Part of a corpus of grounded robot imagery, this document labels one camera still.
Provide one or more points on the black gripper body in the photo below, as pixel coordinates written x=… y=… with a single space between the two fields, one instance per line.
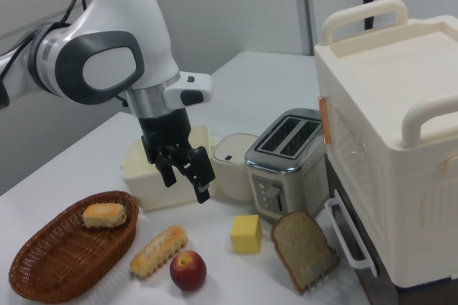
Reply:
x=164 y=129

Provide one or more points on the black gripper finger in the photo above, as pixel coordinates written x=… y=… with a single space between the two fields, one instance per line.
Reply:
x=201 y=176
x=168 y=176

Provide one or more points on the yellow cube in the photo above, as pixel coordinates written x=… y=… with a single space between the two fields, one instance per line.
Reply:
x=245 y=235

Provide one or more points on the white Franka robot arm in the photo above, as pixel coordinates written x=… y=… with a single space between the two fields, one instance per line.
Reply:
x=107 y=33

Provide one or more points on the small white lidded bin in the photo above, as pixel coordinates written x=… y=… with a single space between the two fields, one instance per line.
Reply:
x=232 y=169

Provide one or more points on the cream rectangular plastic container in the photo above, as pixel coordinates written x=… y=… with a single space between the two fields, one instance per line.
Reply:
x=136 y=169

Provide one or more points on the short toasted bread roll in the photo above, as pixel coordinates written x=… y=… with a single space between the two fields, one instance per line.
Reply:
x=104 y=215

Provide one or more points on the long toasted bread roll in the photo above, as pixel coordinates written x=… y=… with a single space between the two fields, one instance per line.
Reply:
x=159 y=251

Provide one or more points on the silver two-slot toaster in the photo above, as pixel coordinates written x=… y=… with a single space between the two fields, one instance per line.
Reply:
x=282 y=172

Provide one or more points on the red apple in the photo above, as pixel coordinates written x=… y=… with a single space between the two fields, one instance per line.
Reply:
x=187 y=270

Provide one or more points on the brown bread slice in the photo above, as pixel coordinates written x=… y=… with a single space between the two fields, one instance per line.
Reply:
x=300 y=244

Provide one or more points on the brown wicker basket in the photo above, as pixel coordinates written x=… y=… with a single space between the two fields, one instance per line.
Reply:
x=68 y=255

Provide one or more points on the orange door latch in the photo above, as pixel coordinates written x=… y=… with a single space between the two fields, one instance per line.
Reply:
x=325 y=119

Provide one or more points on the dark brown drawer cabinet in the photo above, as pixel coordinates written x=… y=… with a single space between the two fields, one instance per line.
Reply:
x=343 y=190

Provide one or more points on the small metal toast rack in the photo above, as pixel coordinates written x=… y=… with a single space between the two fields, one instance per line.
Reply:
x=322 y=271

